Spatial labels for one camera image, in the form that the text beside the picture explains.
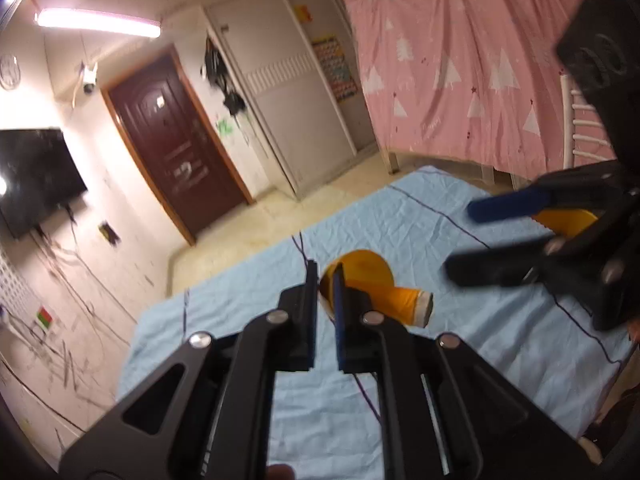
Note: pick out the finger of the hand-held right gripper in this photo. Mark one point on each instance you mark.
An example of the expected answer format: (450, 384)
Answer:
(505, 206)
(500, 265)

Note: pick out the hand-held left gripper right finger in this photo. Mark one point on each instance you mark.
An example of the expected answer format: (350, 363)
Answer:
(341, 320)

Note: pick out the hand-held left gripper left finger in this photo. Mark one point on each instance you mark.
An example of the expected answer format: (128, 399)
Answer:
(307, 320)

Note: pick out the yellow orange mushroom toy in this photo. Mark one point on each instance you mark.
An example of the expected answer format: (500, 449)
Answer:
(370, 270)

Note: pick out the yellow plastic bin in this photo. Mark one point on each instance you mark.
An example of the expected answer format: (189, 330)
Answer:
(570, 220)

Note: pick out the person's left hand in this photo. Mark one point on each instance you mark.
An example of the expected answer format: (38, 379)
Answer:
(280, 474)

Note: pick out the white chair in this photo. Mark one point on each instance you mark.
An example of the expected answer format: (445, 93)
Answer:
(582, 125)

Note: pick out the light blue striped sheet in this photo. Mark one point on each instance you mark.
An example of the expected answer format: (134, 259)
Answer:
(450, 350)

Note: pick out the pink tree print sheet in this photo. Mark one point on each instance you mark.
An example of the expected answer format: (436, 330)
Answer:
(475, 60)

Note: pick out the white louvered wardrobe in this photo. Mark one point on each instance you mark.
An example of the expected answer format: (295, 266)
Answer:
(300, 110)

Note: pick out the colourful grid poster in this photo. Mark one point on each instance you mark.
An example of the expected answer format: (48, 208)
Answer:
(335, 70)

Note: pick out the dark red wooden door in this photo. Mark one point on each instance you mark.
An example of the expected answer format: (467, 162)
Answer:
(175, 145)

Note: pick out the small black hanging bag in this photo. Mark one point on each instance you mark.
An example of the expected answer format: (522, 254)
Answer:
(233, 102)

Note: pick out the large black hanging bag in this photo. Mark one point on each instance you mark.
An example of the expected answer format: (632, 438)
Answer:
(214, 62)

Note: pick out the orange sticker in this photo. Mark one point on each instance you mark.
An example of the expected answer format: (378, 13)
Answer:
(303, 13)

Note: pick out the ceiling tube light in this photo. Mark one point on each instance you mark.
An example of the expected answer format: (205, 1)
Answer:
(100, 22)

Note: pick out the wooden bed frame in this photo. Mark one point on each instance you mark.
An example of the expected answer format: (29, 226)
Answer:
(395, 162)

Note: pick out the wall socket box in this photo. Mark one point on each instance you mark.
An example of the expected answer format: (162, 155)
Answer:
(109, 233)

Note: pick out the red green wall sticker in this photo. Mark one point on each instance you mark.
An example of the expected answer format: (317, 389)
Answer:
(45, 320)

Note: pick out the white dotted wall chart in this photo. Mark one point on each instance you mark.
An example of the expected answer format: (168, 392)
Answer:
(10, 285)

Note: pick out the black wall television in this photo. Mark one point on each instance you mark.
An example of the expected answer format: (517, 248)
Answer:
(35, 180)

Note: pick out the white security camera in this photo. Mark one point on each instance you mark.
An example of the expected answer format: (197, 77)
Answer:
(89, 80)

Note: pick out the round wall clock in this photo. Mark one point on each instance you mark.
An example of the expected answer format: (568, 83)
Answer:
(9, 72)

